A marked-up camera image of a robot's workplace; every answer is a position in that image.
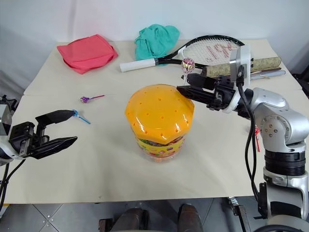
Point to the black table clamp bracket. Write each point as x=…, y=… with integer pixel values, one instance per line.
x=239, y=215

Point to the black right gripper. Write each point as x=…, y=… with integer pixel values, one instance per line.
x=223, y=95

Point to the black background equipment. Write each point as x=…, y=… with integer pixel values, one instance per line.
x=301, y=84

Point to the pink gold lollipop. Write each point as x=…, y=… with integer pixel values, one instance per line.
x=188, y=64

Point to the folded red cloth bag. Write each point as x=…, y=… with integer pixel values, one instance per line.
x=87, y=53

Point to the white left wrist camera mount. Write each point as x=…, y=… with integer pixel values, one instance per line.
x=4, y=120

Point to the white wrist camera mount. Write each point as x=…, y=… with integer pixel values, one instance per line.
x=4, y=120
x=245, y=56

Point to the clear jar with burger print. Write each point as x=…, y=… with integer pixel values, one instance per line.
x=160, y=151

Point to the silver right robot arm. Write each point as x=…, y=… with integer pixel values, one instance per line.
x=277, y=120

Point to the rolled patterned beige scroll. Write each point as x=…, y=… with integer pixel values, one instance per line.
x=263, y=63

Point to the dark rounded shape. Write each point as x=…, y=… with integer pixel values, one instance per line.
x=190, y=218
x=131, y=220

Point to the silver pen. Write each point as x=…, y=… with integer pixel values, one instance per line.
x=270, y=73

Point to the purple wrapped lollipop pink stick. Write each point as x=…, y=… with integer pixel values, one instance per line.
x=85, y=99

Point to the red lollipop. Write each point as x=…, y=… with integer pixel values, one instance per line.
x=257, y=140

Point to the crumpled teal cloth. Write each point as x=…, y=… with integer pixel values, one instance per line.
x=154, y=41

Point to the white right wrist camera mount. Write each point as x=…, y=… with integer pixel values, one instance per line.
x=245, y=56

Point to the black tennis racket white grip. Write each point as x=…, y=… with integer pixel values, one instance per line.
x=137, y=64

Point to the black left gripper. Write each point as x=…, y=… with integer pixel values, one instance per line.
x=23, y=137

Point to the orange perforated jar lid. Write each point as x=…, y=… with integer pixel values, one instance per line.
x=157, y=113

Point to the blue wrapped lollipop blue stick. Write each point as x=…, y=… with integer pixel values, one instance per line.
x=81, y=117

